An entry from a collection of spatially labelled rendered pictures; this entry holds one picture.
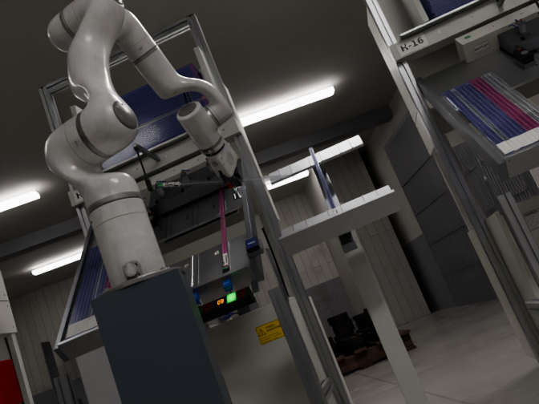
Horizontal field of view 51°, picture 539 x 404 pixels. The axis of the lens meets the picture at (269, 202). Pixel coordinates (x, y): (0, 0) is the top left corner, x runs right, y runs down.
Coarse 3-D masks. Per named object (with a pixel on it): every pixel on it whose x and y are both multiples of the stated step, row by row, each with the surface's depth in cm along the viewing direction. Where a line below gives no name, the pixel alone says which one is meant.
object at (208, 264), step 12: (228, 240) 188; (240, 240) 185; (204, 252) 188; (216, 252) 185; (228, 252) 182; (240, 252) 180; (180, 264) 189; (192, 264) 185; (204, 264) 183; (216, 264) 180; (240, 264) 175; (192, 276) 180; (204, 276) 178; (216, 276) 175
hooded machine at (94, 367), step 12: (84, 360) 465; (96, 360) 464; (84, 372) 463; (96, 372) 462; (108, 372) 461; (84, 384) 461; (96, 384) 460; (108, 384) 459; (96, 396) 458; (108, 396) 457
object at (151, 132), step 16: (128, 96) 238; (144, 96) 236; (176, 96) 233; (192, 96) 232; (144, 112) 235; (160, 112) 234; (176, 112) 232; (144, 128) 234; (160, 128) 233; (176, 128) 231; (144, 144) 233; (112, 160) 235
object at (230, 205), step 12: (216, 192) 217; (228, 192) 214; (240, 192) 210; (192, 204) 217; (204, 204) 214; (216, 204) 210; (228, 204) 206; (240, 204) 203; (168, 216) 218; (180, 216) 214; (192, 216) 210; (204, 216) 207; (216, 216) 204; (228, 216) 209; (168, 228) 210; (180, 228) 207; (192, 228) 212; (168, 240) 212
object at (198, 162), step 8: (192, 160) 229; (200, 160) 227; (176, 168) 230; (184, 168) 227; (192, 168) 225; (200, 168) 226; (152, 176) 233; (160, 176) 230; (168, 176) 227; (176, 176) 226; (144, 184) 230; (152, 184) 227; (144, 192) 229; (144, 200) 230
